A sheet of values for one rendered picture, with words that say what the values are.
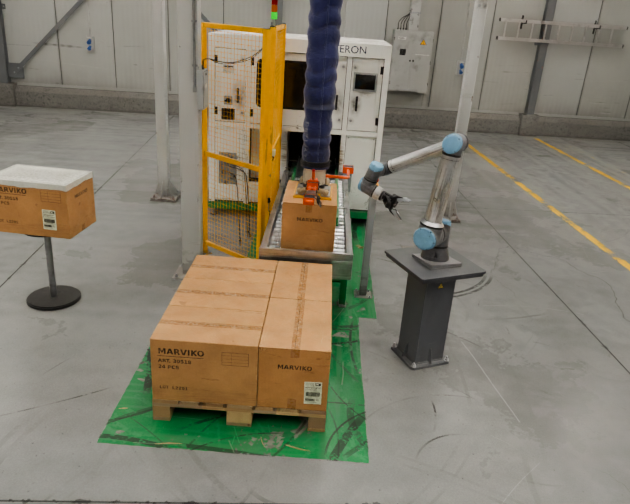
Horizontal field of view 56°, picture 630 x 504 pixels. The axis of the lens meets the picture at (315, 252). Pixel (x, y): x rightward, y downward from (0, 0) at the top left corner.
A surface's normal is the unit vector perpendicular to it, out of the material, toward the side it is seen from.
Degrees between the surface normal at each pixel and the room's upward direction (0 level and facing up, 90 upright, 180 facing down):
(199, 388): 90
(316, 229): 90
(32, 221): 90
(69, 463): 0
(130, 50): 90
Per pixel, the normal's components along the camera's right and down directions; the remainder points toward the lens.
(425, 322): 0.39, 0.37
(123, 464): 0.07, -0.92
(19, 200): -0.12, 0.37
